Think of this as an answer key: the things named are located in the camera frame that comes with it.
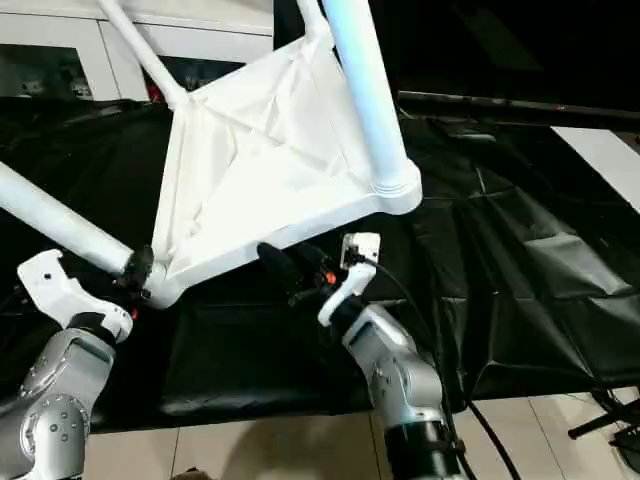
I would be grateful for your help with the white plastic table top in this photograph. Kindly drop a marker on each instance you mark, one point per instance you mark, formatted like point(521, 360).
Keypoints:
point(250, 175)

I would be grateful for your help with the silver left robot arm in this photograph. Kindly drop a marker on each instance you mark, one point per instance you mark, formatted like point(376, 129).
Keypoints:
point(55, 390)

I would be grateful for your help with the white glass-door cabinet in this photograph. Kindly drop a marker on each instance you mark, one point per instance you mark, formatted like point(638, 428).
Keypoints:
point(50, 30)

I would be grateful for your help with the long black rod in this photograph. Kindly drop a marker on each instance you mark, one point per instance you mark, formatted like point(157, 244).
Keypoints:
point(525, 106)

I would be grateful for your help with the white paper sheet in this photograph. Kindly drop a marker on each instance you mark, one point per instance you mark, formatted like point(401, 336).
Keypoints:
point(605, 160)

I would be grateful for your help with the black metal stand leg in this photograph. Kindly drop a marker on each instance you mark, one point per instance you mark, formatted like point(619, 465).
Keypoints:
point(605, 422)

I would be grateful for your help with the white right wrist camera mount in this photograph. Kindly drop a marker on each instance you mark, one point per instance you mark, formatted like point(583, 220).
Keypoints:
point(360, 270)

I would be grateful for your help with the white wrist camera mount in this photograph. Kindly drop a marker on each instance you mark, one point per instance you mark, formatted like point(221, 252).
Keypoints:
point(360, 270)
point(65, 295)

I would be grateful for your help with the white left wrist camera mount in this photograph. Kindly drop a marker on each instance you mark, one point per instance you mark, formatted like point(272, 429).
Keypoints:
point(65, 295)

